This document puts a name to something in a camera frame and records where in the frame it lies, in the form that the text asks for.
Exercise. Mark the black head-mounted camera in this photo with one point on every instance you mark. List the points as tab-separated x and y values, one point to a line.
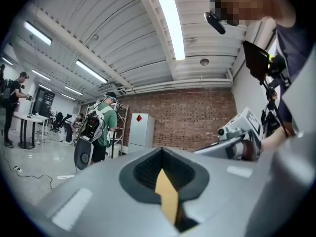
214	22

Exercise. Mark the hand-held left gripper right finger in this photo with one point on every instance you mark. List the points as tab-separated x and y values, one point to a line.
222	194

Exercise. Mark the black coat stand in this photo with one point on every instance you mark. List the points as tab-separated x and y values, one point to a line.
113	147

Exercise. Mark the person's dark printed t-shirt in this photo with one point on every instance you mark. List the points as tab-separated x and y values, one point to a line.
296	53

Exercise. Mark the black tall cabinet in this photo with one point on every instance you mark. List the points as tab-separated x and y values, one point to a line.
44	102

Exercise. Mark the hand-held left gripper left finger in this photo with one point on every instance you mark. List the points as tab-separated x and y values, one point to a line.
98	194

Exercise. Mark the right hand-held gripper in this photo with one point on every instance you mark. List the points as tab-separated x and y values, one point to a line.
249	125

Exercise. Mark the black office chair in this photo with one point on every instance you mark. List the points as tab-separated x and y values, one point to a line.
58	121

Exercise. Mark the long ceiling light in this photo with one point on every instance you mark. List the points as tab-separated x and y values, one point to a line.
68	96
38	33
91	71
73	90
171	26
41	75

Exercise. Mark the round ceiling lamp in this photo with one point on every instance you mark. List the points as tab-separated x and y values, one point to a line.
204	62

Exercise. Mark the white shelving rack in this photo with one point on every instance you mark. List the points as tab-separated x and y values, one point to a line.
127	122

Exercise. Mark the grey oval seat pad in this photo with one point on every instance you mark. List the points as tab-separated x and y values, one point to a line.
84	154

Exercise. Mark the person's head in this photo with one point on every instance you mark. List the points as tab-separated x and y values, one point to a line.
259	4

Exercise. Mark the person's right hand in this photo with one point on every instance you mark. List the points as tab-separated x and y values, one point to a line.
248	152

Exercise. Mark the white power strip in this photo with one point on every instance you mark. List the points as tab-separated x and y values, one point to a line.
17	169

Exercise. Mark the white desk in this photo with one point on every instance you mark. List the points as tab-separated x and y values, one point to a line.
23	132

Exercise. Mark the person's right forearm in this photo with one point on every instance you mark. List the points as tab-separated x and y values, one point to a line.
274	139

